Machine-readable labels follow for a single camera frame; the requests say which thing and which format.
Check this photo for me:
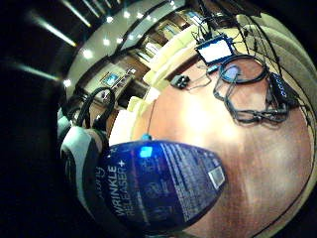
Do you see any dark blue spray bottle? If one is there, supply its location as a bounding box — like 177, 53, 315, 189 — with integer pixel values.
98, 133, 228, 235

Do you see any row of ceiling spot lights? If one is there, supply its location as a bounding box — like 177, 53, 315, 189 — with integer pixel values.
62, 0, 179, 88

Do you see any small black device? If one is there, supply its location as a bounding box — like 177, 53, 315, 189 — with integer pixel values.
169, 73, 191, 90

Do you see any cream sofa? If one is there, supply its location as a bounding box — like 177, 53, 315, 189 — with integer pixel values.
108, 23, 212, 147

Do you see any small monitor with white screen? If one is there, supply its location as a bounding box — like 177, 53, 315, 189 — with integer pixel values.
194, 34, 236, 65

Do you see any blue round pad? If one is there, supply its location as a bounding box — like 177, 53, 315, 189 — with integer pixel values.
221, 64, 243, 83

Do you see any black box with blue lights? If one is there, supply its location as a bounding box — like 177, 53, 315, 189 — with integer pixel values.
268, 72, 301, 109

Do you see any framed wall picture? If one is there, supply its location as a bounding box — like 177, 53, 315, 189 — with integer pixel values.
100, 72, 120, 88

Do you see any thin grey cable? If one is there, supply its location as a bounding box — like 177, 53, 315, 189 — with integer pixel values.
185, 62, 220, 91

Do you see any black coiled cable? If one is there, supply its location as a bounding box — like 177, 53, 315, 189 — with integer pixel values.
212, 54, 289, 126

